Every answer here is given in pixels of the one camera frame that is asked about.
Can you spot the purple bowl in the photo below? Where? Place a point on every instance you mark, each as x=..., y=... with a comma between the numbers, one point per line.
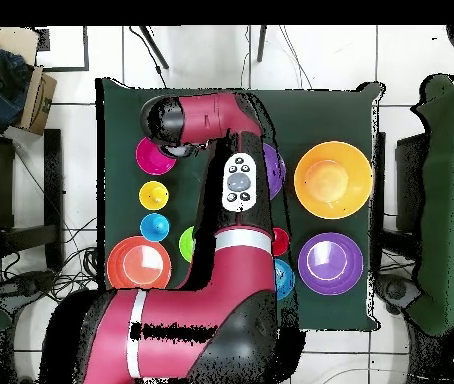
x=330, y=264
x=275, y=172

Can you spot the pink bowl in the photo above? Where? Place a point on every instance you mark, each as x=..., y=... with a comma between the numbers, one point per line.
x=151, y=160

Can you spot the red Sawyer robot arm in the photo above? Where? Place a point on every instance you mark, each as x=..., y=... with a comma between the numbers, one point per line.
x=195, y=304

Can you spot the green bowl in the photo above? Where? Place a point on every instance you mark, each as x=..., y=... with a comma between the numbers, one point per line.
x=187, y=244

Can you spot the red cup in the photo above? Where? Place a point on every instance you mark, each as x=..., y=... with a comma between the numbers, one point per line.
x=281, y=241

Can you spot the blue cup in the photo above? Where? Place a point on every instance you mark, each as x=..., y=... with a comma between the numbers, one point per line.
x=155, y=227

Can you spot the yellow cup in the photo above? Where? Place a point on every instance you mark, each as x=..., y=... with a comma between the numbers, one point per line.
x=154, y=195

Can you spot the blue bowl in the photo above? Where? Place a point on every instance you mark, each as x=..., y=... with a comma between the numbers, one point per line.
x=285, y=279

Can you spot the orange-red bowl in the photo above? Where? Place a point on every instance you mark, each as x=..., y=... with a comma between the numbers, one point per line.
x=139, y=264

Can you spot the large yellow bowl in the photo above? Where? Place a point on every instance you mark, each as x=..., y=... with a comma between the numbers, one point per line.
x=333, y=180

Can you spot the dark green tablecloth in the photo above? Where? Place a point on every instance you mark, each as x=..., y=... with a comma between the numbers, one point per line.
x=323, y=116

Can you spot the black stand leg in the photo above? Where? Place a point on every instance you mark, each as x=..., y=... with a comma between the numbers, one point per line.
x=155, y=48
x=262, y=44

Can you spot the black wheeled base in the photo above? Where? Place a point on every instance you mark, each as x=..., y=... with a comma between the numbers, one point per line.
x=397, y=292
x=23, y=288

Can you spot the cardboard box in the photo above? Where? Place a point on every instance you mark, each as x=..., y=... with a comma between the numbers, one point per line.
x=37, y=100

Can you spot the blue clothing pile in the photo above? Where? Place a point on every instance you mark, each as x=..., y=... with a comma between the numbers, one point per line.
x=5, y=88

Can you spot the beige cardboard sheet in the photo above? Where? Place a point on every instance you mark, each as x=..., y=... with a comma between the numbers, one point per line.
x=15, y=44

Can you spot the black metal frame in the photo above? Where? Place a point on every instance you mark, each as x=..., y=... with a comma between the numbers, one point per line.
x=53, y=180
x=409, y=180

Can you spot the white board black frame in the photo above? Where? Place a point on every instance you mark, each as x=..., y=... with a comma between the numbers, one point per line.
x=63, y=48

